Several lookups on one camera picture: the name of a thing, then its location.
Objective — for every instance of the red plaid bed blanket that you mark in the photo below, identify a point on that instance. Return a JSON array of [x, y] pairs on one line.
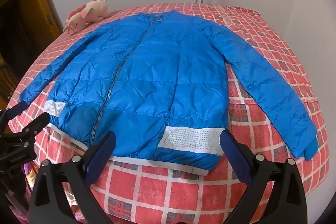
[[183, 192]]

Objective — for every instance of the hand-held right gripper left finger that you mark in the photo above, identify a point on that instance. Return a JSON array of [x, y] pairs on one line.
[[101, 158]]

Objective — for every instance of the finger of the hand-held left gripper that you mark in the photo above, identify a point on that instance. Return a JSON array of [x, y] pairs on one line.
[[36, 124], [16, 110]]

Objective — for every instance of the wooden door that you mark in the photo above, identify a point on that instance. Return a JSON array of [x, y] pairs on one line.
[[26, 16]]

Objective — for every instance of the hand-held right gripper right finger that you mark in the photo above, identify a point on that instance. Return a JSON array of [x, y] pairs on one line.
[[233, 158]]

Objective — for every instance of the pink plush toy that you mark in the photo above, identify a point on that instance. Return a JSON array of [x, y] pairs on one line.
[[92, 12]]

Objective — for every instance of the blue puffer jacket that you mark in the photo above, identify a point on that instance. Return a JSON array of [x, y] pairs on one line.
[[157, 82]]

